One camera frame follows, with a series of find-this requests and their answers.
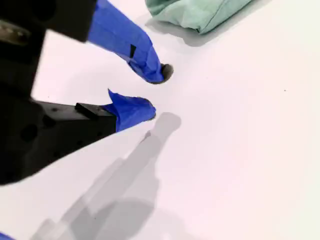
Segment pale green T-shirt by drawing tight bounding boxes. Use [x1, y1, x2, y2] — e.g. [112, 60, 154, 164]
[144, 0, 253, 35]

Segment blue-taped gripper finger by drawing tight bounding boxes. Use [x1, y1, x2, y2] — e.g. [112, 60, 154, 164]
[37, 88, 157, 171]
[46, 0, 175, 85]

